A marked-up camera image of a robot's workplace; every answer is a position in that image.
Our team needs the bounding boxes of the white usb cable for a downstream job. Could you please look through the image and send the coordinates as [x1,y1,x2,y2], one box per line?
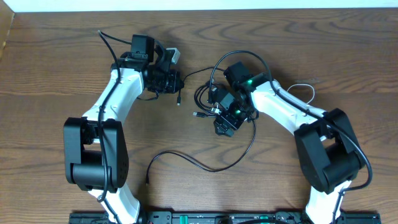
[285,83,316,105]

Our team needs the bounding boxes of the smooth black usb cable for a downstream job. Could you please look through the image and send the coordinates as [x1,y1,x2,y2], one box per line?
[145,119,257,187]

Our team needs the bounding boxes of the braided black usb cable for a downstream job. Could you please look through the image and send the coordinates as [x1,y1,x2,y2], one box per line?
[176,67,226,119]

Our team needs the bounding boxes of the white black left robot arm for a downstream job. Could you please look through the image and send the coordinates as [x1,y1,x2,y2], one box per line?
[63,34,184,223]

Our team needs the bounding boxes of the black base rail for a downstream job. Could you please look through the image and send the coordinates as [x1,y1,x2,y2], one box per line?
[68,211,382,224]

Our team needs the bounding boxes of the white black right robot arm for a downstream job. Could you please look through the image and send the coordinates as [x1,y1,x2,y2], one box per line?
[208,62,366,223]

